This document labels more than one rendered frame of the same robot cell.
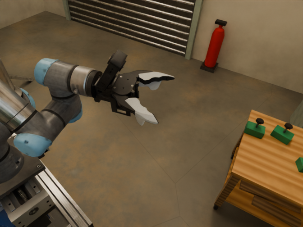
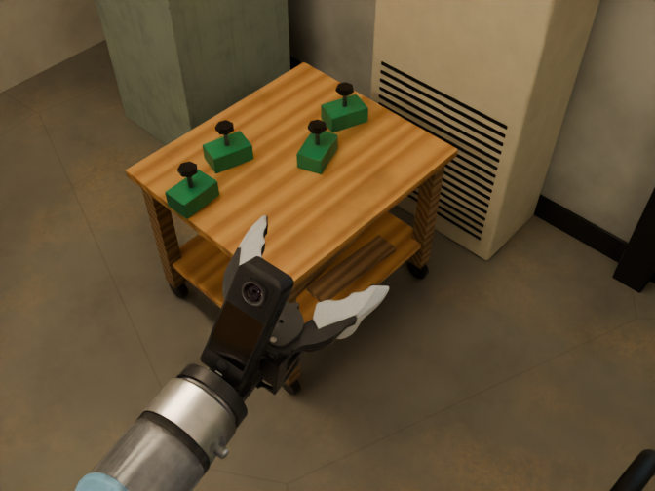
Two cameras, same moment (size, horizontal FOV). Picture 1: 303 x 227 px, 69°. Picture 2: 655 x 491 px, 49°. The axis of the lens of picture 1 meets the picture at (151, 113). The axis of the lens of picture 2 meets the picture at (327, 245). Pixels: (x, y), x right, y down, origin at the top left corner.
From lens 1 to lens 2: 54 cm
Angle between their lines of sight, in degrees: 47
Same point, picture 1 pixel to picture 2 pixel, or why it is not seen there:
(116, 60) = (282, 278)
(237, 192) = not seen: hidden behind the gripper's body
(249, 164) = (276, 249)
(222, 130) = (89, 281)
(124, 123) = not seen: outside the picture
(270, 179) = (322, 229)
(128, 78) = not seen: hidden behind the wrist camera
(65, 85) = (198, 472)
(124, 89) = (288, 320)
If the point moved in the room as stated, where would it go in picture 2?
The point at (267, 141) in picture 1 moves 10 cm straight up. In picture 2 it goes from (230, 188) to (226, 158)
